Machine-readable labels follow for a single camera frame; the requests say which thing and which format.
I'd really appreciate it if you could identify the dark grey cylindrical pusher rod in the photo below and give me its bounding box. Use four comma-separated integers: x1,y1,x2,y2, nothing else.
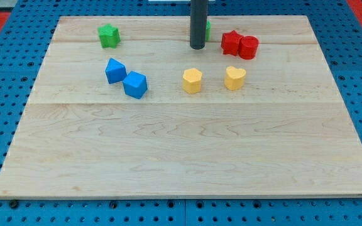
190,0,208,50

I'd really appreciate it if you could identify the green circle block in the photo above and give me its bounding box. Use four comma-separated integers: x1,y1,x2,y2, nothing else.
206,20,211,41

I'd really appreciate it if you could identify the red star block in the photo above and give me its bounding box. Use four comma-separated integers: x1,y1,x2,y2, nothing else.
221,30,243,56

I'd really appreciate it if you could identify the green star block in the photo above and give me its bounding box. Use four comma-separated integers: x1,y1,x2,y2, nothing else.
97,24,121,48

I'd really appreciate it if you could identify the red cylinder block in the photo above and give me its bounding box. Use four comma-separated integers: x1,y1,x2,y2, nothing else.
238,36,260,60

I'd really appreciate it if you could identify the yellow hexagon block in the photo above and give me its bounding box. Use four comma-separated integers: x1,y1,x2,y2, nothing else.
182,68,202,94

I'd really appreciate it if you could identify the yellow heart block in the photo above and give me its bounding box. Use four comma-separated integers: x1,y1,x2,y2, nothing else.
224,66,246,91

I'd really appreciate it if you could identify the blue cube block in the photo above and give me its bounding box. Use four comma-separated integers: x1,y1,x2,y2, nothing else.
123,71,148,99

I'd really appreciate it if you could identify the blue triangle block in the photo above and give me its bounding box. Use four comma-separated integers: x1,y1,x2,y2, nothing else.
105,58,127,84

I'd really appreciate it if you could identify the light wooden board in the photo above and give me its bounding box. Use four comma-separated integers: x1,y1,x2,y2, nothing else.
0,16,362,200

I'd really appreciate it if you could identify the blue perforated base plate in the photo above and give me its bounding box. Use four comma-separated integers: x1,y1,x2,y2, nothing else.
0,0,362,225

